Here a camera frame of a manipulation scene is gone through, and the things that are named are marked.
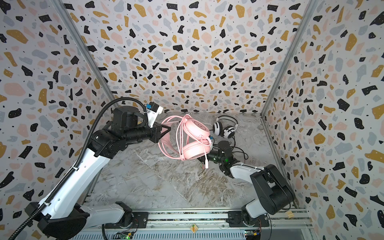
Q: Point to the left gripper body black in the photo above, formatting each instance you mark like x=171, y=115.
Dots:
x=145, y=133

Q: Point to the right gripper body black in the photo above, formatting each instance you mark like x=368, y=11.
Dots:
x=212, y=154

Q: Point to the pink headphones with cable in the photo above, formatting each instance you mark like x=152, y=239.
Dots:
x=192, y=140

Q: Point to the white black headphones with cable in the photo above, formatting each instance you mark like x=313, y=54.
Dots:
x=226, y=127

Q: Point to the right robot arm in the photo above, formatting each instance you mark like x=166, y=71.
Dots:
x=273, y=192

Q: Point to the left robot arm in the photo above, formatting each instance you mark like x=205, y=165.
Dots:
x=59, y=215

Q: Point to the green circuit board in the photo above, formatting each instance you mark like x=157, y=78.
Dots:
x=125, y=235

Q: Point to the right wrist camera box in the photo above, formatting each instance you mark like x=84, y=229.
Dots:
x=213, y=141

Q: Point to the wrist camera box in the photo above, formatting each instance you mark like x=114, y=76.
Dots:
x=213, y=141
x=153, y=110

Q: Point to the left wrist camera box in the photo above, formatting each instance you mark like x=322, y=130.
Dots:
x=153, y=110

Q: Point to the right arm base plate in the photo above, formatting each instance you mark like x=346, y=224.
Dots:
x=237, y=219

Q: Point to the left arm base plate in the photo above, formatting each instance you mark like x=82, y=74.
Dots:
x=138, y=219

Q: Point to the wooden block on rail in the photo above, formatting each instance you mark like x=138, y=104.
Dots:
x=289, y=214

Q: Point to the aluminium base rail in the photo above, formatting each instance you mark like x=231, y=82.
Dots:
x=174, y=224

